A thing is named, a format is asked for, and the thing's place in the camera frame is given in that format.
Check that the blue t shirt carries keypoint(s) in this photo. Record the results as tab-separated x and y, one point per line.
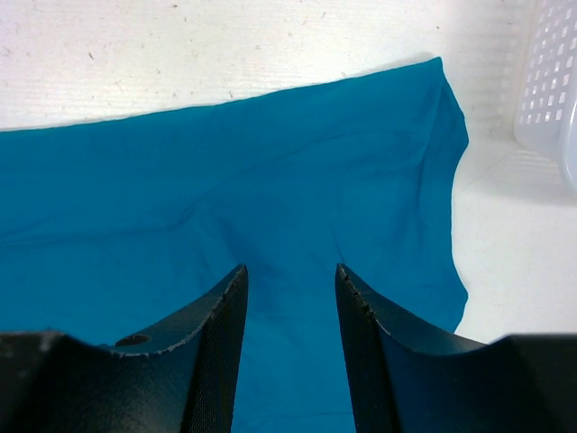
108	227

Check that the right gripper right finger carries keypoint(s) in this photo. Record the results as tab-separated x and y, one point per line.
407	375

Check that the white plastic basket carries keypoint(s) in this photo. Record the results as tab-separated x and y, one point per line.
546	110

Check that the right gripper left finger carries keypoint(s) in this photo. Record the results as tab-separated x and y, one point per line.
177	375

